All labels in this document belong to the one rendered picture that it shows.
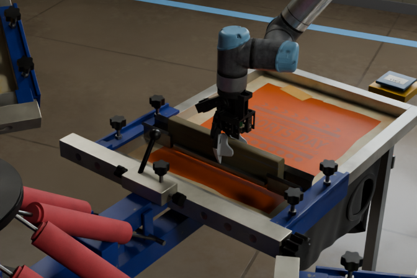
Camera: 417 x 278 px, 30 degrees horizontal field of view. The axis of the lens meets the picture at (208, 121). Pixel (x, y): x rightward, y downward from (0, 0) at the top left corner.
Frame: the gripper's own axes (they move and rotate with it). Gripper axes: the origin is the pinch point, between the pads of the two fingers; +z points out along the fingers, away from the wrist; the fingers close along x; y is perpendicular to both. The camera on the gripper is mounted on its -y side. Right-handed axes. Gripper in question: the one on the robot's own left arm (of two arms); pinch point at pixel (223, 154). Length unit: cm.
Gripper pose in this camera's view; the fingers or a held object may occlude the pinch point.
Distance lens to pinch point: 203.6
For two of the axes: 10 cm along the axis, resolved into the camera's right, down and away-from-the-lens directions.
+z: -0.2, 8.8, 4.8
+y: 7.9, 3.0, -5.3
